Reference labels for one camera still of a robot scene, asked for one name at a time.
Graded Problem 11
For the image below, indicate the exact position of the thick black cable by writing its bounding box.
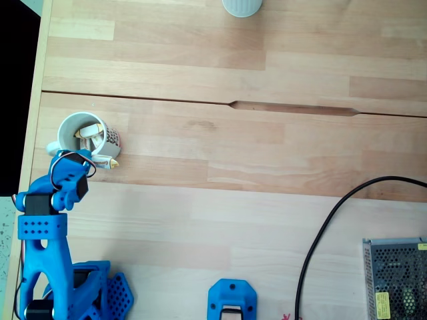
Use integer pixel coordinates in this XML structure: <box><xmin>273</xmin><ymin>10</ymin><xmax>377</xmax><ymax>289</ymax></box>
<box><xmin>294</xmin><ymin>175</ymin><xmax>427</xmax><ymax>320</ymax></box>

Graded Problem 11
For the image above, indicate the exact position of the raised light wooden board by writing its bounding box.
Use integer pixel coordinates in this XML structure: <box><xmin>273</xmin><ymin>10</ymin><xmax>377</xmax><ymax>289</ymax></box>
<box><xmin>59</xmin><ymin>181</ymin><xmax>427</xmax><ymax>320</ymax></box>

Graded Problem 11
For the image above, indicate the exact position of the white printed ceramic mug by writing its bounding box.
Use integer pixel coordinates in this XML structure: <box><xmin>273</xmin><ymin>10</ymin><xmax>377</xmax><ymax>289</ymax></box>
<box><xmin>45</xmin><ymin>111</ymin><xmax>122</xmax><ymax>161</ymax></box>

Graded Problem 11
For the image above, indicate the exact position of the wooden stand post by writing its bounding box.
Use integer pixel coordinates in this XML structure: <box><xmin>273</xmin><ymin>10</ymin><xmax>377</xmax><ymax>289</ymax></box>
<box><xmin>222</xmin><ymin>305</ymin><xmax>242</xmax><ymax>320</ymax></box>

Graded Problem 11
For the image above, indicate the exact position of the white ribbed cup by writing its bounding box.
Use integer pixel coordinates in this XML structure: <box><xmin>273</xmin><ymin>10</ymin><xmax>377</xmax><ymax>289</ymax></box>
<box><xmin>222</xmin><ymin>0</ymin><xmax>264</xmax><ymax>19</ymax></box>

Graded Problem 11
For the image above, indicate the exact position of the perforated metal power supply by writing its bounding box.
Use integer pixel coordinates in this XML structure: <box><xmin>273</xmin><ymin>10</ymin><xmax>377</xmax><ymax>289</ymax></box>
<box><xmin>362</xmin><ymin>237</ymin><xmax>427</xmax><ymax>320</ymax></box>

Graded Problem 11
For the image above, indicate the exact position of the blue printed stand base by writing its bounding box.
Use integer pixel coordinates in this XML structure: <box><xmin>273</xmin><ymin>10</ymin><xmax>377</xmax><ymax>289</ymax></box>
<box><xmin>207</xmin><ymin>279</ymin><xmax>259</xmax><ymax>320</ymax></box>

